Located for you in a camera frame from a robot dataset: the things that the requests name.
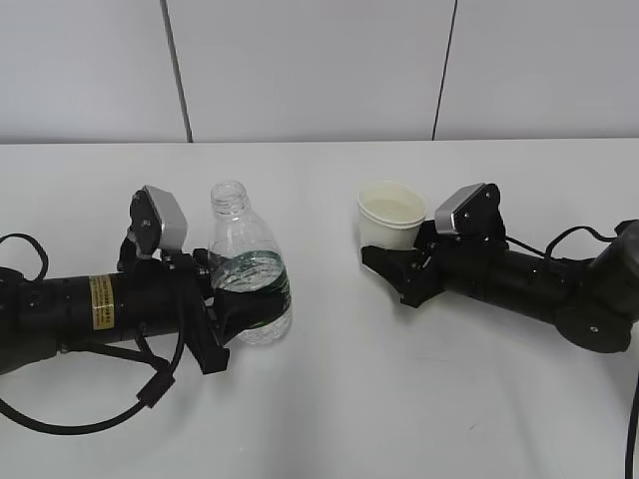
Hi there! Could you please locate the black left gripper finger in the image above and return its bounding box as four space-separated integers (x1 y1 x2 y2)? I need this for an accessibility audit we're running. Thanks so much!
193 248 213 290
213 289 291 344

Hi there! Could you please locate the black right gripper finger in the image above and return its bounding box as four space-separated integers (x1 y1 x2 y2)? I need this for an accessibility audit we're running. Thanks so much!
413 220 435 249
360 245 424 299

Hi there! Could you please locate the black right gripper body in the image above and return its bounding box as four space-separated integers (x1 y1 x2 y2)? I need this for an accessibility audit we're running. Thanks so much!
400 231 504 307

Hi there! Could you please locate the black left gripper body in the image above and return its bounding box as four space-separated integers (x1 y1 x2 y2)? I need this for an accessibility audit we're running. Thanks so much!
117 237 230 374

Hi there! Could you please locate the clear water bottle green label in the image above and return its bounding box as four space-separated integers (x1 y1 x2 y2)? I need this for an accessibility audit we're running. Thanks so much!
209 181 293 345

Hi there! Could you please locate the white paper cup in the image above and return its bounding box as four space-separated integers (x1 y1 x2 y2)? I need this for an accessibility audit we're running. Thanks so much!
356 181 426 250

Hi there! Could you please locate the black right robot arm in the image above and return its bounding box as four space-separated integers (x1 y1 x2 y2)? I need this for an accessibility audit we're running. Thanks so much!
360 221 638 353

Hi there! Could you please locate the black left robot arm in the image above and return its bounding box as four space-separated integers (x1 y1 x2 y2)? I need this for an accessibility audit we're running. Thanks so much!
1 239 291 374

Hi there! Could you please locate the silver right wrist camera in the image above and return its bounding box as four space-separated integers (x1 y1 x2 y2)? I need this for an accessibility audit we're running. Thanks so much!
433 183 505 239

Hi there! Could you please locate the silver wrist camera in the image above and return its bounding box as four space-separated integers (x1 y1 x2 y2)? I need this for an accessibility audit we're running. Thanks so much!
127 185 188 257
433 183 505 239

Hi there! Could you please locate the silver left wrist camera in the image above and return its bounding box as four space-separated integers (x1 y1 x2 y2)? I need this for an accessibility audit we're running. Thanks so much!
127 185 188 257

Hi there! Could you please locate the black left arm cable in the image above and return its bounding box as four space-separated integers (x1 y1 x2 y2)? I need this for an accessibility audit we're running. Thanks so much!
0 233 187 436

